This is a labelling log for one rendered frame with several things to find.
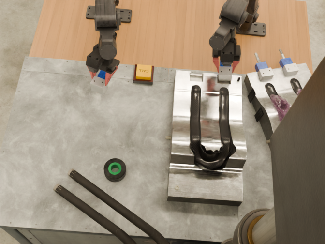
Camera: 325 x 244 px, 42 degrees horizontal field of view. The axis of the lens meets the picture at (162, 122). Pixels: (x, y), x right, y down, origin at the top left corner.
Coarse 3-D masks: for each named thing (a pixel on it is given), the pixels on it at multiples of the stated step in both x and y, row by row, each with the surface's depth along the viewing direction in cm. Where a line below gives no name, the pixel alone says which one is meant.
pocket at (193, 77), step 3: (192, 75) 166; (195, 75) 166; (198, 75) 166; (201, 75) 166; (192, 78) 166; (195, 78) 167; (198, 78) 167; (201, 78) 167; (198, 81) 166; (201, 81) 166
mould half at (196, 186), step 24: (216, 96) 160; (240, 96) 161; (216, 120) 156; (240, 120) 157; (216, 144) 146; (240, 144) 147; (192, 168) 149; (240, 168) 150; (168, 192) 145; (192, 192) 146; (216, 192) 146; (240, 192) 146
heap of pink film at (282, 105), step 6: (300, 90) 166; (270, 96) 164; (276, 96) 162; (276, 102) 159; (282, 102) 159; (288, 102) 161; (276, 108) 158; (282, 108) 156; (288, 108) 156; (282, 114) 155
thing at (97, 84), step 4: (100, 72) 157; (104, 72) 157; (96, 76) 154; (100, 76) 156; (104, 76) 156; (92, 80) 153; (96, 80) 153; (100, 80) 153; (104, 80) 154; (92, 84) 153; (96, 84) 153; (100, 84) 153; (104, 84) 153; (92, 88) 156; (96, 88) 154; (100, 88) 153; (104, 88) 155; (100, 92) 156; (104, 92) 157
